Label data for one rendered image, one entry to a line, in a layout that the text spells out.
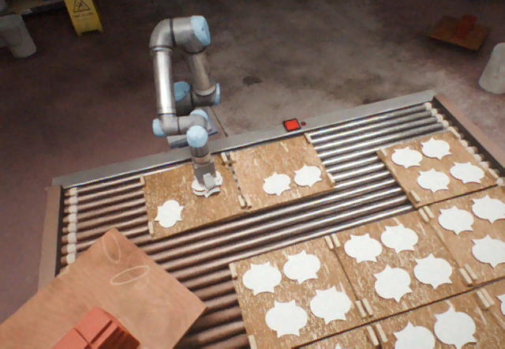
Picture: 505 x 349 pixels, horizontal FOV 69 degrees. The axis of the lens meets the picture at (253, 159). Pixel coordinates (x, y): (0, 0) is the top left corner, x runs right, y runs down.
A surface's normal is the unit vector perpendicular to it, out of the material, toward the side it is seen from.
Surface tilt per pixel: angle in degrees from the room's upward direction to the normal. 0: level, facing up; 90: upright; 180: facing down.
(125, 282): 0
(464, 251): 0
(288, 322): 0
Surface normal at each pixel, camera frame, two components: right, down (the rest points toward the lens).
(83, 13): 0.32, 0.54
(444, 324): -0.04, -0.65
